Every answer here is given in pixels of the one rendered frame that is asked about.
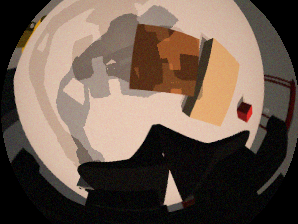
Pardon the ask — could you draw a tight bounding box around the red cube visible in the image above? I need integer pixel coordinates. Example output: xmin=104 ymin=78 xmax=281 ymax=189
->
xmin=237 ymin=101 xmax=253 ymax=123

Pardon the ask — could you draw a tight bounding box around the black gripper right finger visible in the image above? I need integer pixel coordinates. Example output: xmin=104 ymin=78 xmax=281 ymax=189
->
xmin=157 ymin=123 xmax=250 ymax=202

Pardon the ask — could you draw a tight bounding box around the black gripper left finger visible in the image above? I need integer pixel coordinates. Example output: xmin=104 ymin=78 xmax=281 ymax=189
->
xmin=77 ymin=124 xmax=170 ymax=205

